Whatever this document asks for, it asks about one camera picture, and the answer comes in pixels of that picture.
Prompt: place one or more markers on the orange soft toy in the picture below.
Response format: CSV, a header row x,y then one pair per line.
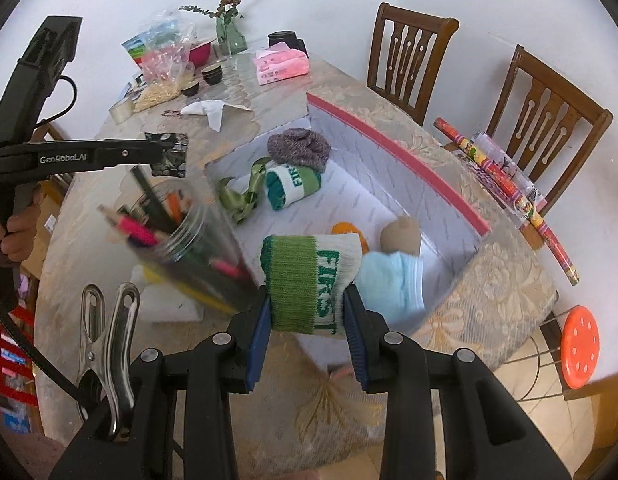
x,y
349,228

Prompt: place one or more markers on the plastic bag of pink sweets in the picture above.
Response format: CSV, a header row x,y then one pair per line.
x,y
164,62

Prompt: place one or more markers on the red cup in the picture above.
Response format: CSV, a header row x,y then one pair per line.
x,y
201,52

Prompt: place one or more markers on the grey cardboard box red rim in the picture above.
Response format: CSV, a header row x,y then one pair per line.
x,y
369,200

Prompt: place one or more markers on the brown cardboard box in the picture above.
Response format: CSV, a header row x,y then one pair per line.
x,y
44,230

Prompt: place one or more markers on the glass jar of coloured pencils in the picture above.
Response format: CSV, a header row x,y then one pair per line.
x,y
189,245

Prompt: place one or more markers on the red patterned wrapping paper roll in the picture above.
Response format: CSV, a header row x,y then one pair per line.
x,y
494,170

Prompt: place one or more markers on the red printed carton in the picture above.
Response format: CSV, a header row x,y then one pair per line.
x,y
11,360

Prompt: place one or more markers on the pink tissue pack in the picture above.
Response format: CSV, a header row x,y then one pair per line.
x,y
281,67

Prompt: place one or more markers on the floral lace tablecloth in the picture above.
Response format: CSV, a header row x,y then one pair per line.
x,y
499,260

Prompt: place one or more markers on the clear drinking glass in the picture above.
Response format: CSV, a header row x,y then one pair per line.
x,y
224,51

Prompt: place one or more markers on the orange round stool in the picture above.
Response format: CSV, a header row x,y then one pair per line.
x,y
581,345

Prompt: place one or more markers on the metal spring clamp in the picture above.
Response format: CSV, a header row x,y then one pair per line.
x,y
106,340

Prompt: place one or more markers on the beige soft ball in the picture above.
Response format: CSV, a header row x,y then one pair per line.
x,y
401,235

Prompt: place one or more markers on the black kettle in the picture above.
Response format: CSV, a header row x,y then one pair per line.
x,y
284,40

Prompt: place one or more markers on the white crumpled tissue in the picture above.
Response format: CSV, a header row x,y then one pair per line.
x,y
209,109

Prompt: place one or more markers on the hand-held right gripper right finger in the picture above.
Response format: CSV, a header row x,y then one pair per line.
x,y
353,340

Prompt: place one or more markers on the grey knitted sock ball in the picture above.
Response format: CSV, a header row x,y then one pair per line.
x,y
299,147

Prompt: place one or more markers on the green glass vase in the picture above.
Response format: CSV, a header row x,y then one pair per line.
x,y
234,35

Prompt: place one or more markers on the light blue sock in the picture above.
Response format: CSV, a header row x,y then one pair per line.
x,y
389,285

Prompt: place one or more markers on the plastic bag of beige grains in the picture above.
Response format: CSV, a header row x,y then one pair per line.
x,y
156,95

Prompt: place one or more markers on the small dark hair clip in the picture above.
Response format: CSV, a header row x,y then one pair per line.
x,y
173,112

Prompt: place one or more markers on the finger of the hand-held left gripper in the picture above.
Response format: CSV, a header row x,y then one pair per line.
x,y
139,152

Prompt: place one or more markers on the brown wooden chair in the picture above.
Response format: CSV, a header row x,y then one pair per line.
x,y
409,55
549,110

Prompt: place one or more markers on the small dark bowls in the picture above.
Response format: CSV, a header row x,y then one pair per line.
x,y
212,74

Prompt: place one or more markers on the colourful snack bag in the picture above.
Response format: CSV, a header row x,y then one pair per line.
x,y
149,40

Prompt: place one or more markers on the dark patterned cloth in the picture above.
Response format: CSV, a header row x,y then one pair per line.
x,y
171,160

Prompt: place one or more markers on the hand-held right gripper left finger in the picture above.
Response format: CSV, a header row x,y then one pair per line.
x,y
256,340

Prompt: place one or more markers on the dried eucalyptus sprig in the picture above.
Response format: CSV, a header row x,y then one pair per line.
x,y
224,5

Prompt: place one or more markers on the clear tape roll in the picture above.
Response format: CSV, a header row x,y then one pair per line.
x,y
121,111

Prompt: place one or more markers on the green white sock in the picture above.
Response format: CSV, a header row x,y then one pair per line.
x,y
294,185
299,280

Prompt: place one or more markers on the green ribbon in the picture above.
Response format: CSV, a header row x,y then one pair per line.
x,y
244,200

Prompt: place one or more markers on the person's left hand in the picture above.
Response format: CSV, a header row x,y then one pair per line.
x,y
21,235

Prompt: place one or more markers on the dark small cup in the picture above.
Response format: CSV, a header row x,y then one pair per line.
x,y
191,88

